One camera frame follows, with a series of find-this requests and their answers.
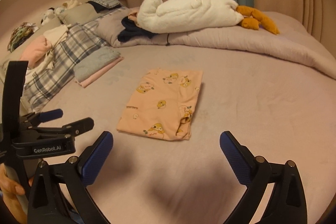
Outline small plush toys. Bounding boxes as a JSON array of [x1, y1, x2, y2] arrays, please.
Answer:
[[41, 0, 82, 25]]

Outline navy garment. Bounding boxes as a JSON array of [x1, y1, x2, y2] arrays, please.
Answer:
[[117, 17, 158, 42]]

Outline folded grey-blue cloth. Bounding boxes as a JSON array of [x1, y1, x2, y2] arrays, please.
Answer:
[[73, 46, 122, 80]]

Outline striped pillow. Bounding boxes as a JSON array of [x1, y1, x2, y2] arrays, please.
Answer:
[[89, 0, 124, 9]]

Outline folded pink cloth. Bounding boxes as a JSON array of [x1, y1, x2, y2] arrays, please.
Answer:
[[76, 56, 124, 88]]

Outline lilac pillow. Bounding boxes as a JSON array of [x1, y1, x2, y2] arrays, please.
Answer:
[[96, 7, 147, 47]]

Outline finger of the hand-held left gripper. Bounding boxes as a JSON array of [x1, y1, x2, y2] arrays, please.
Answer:
[[26, 117, 94, 145], [20, 109, 63, 126]]

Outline lilac bed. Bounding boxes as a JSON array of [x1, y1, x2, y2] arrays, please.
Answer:
[[0, 10, 336, 224]]

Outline dark cloth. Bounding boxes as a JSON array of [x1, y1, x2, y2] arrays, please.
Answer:
[[88, 1, 107, 14]]

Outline peach printed long-sleeve shirt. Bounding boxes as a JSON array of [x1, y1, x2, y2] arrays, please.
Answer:
[[116, 69, 204, 140]]

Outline person's left hand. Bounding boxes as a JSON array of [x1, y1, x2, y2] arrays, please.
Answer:
[[0, 164, 33, 216]]

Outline plaid pillow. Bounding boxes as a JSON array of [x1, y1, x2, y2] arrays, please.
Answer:
[[21, 21, 111, 111]]

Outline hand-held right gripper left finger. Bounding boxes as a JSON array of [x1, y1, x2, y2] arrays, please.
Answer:
[[28, 131, 114, 224]]

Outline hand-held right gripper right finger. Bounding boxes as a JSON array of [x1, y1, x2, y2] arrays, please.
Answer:
[[219, 131, 307, 224]]

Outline lilac duvet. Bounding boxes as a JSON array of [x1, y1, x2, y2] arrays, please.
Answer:
[[155, 10, 336, 77]]

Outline cream garment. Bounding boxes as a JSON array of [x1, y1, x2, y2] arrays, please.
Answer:
[[43, 25, 70, 51]]

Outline beige bolster pillow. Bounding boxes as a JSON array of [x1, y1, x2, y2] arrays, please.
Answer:
[[59, 2, 99, 25]]

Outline pink garment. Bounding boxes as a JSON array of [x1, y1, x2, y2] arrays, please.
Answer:
[[20, 36, 54, 68]]

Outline white plush goose toy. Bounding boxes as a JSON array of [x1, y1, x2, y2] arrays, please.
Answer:
[[137, 0, 280, 35]]

